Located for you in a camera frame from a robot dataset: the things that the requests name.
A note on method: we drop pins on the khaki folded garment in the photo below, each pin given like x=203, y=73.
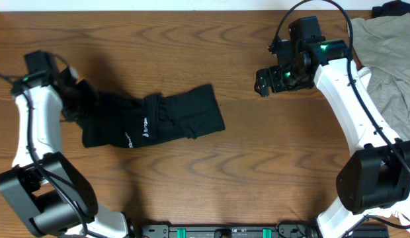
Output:
x=382, y=46

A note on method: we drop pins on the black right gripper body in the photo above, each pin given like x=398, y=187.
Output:
x=289, y=78

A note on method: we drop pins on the black t-shirt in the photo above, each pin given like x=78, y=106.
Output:
x=111, y=119

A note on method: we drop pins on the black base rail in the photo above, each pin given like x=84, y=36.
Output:
x=283, y=229

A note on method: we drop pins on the black garment at corner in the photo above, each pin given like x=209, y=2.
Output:
x=392, y=8

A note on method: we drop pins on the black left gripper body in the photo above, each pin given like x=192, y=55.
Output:
x=80, y=100

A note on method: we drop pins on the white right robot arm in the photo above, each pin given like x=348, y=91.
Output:
x=375, y=182

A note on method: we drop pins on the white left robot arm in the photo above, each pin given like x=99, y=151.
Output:
x=48, y=194

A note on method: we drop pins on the white garment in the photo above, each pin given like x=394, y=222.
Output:
x=391, y=95

